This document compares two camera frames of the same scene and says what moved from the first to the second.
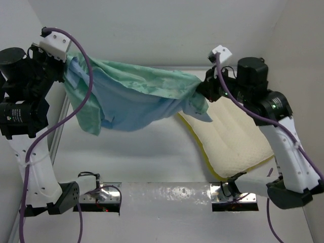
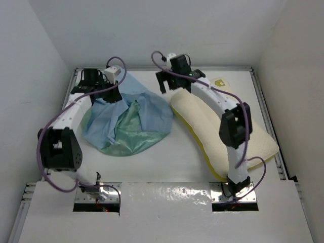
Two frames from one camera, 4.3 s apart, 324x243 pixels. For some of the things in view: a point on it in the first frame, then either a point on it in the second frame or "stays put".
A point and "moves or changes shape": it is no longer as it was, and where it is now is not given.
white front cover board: [167, 213] stays put
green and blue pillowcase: [121, 97] moves or changes shape
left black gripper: [37, 53] -> [114, 96]
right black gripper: [207, 87] -> [164, 76]
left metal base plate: [109, 192] stays put
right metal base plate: [223, 193] stays put
